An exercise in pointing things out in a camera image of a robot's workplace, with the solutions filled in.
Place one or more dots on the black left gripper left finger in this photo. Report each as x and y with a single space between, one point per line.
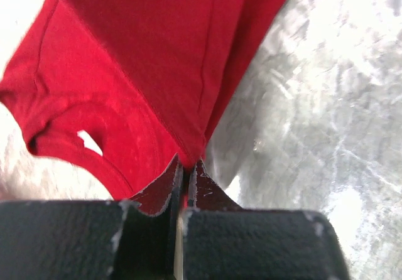
122 239

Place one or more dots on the dark red t shirt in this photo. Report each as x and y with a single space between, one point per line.
119 87

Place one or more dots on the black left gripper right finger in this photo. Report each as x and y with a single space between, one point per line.
222 240

